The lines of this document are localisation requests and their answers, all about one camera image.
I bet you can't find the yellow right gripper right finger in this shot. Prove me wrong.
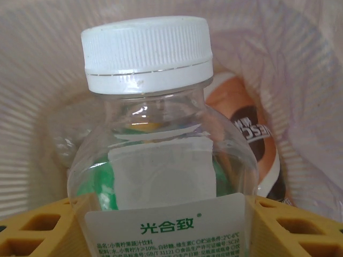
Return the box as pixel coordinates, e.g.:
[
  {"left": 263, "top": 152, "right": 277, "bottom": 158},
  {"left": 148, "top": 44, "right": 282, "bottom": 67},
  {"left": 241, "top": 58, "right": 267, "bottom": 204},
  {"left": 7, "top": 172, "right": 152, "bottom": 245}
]
[{"left": 244, "top": 194, "right": 343, "bottom": 257}]

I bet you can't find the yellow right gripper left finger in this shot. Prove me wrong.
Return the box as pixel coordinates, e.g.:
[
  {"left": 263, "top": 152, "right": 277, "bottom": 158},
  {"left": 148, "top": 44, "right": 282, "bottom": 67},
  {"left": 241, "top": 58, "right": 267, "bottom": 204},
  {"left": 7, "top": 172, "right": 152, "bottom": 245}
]
[{"left": 0, "top": 192, "right": 92, "bottom": 257}]

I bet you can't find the brown coffee bottle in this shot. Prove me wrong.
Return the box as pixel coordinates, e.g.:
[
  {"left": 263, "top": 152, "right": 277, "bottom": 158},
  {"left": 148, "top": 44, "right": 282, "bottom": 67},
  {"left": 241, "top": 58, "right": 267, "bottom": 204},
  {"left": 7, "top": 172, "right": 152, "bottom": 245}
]
[{"left": 205, "top": 71, "right": 289, "bottom": 208}]

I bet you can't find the beige ribbed plastic bin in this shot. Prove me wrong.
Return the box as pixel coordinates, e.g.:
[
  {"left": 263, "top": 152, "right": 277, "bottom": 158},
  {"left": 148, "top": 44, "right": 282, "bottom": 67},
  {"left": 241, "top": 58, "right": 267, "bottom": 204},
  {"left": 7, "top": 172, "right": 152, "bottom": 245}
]
[{"left": 0, "top": 0, "right": 343, "bottom": 223}]

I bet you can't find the lime label bottle white cap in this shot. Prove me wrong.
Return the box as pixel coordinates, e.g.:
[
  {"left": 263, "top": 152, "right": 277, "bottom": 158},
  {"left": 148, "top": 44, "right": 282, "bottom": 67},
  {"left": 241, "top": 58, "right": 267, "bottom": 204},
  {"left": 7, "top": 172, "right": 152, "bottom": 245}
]
[{"left": 66, "top": 16, "right": 259, "bottom": 257}]

